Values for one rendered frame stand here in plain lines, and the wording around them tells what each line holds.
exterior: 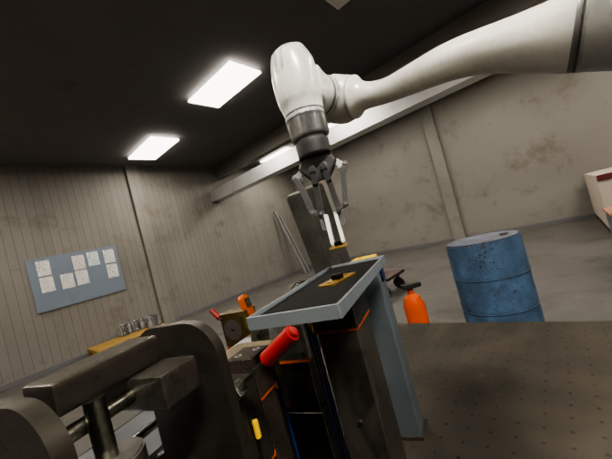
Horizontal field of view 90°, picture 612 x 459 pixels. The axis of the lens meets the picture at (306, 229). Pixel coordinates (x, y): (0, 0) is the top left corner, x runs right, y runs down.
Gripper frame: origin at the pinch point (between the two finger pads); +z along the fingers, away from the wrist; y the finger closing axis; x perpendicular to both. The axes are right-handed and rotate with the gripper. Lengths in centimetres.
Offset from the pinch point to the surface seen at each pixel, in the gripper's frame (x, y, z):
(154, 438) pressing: 24.4, 34.9, 25.3
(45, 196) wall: -464, 589, -210
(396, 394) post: -9.6, -3.6, 44.0
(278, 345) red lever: 34.6, 6.9, 11.1
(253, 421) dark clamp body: 29.7, 14.7, 22.0
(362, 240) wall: -1020, -3, 73
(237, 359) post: 24.7, 17.4, 15.3
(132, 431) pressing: 21, 42, 25
